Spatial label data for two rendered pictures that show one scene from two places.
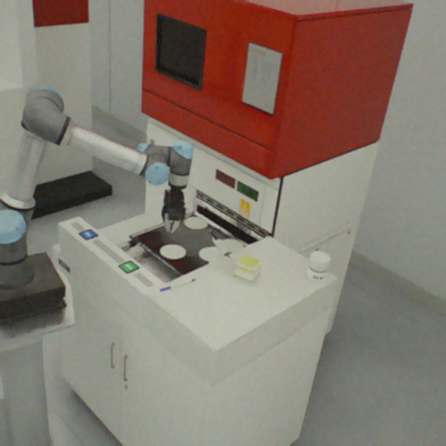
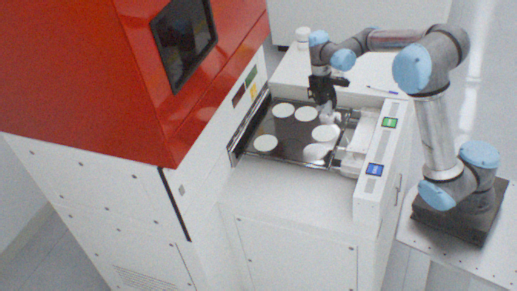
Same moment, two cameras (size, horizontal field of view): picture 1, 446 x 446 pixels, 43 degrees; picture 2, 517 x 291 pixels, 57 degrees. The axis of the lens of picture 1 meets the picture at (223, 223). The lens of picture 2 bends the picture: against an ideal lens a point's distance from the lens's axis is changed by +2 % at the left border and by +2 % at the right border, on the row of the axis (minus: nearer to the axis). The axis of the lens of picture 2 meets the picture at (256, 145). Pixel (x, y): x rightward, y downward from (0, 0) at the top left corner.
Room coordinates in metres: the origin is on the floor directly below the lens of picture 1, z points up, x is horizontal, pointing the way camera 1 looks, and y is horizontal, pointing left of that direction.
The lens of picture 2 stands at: (2.44, 1.50, 2.24)
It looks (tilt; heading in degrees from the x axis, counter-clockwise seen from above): 43 degrees down; 257
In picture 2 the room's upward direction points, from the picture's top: 11 degrees counter-clockwise
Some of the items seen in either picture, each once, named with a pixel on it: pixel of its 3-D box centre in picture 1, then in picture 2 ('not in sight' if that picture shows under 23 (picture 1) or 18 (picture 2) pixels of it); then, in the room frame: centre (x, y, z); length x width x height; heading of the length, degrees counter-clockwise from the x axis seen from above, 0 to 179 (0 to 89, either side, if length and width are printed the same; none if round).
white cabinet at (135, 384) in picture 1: (179, 354); (331, 195); (1.81, 0.12, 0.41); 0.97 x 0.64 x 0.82; 47
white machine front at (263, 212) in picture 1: (205, 183); (227, 130); (2.23, 0.10, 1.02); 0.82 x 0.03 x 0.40; 47
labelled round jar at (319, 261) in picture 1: (318, 267); (303, 38); (1.69, -0.36, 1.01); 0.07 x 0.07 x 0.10
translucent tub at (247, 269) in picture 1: (247, 269); not in sight; (1.65, -0.11, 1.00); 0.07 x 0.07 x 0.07; 66
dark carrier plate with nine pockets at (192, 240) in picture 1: (193, 242); (298, 130); (1.94, 0.11, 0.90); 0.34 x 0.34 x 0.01; 47
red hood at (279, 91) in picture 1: (268, 61); (119, 9); (2.46, -0.11, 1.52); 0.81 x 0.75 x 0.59; 47
